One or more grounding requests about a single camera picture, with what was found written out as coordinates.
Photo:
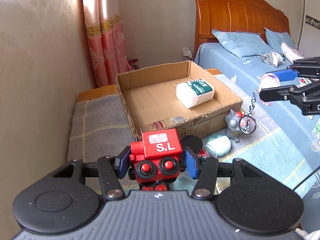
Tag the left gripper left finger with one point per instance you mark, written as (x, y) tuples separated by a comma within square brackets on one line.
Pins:
[(111, 171)]

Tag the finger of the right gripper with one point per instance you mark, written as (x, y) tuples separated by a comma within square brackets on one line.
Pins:
[(307, 67), (306, 98)]

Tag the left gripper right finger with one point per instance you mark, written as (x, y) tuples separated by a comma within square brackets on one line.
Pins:
[(204, 170)]

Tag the light blue round case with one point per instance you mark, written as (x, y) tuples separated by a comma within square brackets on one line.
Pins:
[(217, 146)]

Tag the black glossy oval object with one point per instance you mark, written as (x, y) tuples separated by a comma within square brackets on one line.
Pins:
[(193, 142)]

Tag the red S.L toy train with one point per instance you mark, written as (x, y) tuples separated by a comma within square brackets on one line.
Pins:
[(155, 161)]

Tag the grey monster figurine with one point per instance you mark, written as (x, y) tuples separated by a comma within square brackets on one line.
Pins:
[(232, 120)]

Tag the white medical cotton swab bottle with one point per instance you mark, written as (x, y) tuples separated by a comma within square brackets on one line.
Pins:
[(194, 92)]

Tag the crumpled grey cloth on bed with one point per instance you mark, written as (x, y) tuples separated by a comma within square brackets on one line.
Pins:
[(273, 59)]

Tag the green grey checked table cloth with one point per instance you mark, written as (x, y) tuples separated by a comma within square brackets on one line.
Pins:
[(100, 128)]

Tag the blue floral pillow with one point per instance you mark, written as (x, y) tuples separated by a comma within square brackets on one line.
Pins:
[(242, 44)]

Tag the open cardboard box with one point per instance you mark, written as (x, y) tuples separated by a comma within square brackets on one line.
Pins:
[(148, 95)]

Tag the blue floral bed sheet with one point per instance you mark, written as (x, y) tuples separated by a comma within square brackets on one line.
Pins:
[(303, 130)]

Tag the wooden bed headboard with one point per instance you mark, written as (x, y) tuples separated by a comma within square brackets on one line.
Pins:
[(250, 16)]

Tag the pink curtain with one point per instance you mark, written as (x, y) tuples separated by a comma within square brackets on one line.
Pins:
[(106, 40)]

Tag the white wall socket with plug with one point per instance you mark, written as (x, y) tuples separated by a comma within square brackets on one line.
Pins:
[(187, 52)]

